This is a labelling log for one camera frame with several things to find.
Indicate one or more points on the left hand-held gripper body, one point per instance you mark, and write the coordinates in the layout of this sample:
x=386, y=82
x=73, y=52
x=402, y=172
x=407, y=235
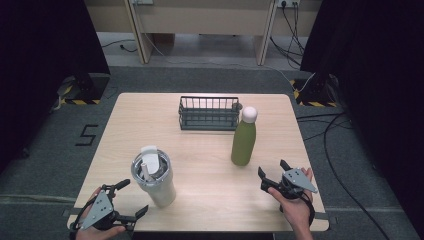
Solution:
x=100, y=208

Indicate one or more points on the white tumbler with lid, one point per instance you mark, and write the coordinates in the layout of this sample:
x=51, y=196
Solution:
x=160, y=190

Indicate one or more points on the green bottle with white cap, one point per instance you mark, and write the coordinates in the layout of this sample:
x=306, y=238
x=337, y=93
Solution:
x=243, y=143

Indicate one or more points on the person's left hand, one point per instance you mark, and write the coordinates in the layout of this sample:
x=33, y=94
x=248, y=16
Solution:
x=100, y=234

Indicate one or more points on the person's right hand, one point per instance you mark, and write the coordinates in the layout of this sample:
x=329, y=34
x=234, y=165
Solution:
x=295, y=213

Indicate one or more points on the socket with black plugs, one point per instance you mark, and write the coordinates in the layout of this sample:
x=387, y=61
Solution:
x=288, y=2

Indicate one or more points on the stand base with striped tape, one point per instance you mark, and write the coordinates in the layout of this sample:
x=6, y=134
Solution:
x=315, y=90
x=85, y=88

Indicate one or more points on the beige office desk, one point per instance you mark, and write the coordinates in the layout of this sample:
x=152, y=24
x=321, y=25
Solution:
x=200, y=16

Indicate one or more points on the white wall socket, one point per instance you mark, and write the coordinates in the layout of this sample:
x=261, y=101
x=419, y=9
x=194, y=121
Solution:
x=142, y=1

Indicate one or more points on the black curtain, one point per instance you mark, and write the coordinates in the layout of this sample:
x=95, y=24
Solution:
x=40, y=66
x=376, y=83

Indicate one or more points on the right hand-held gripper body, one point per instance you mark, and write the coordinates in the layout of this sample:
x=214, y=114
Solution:
x=298, y=180

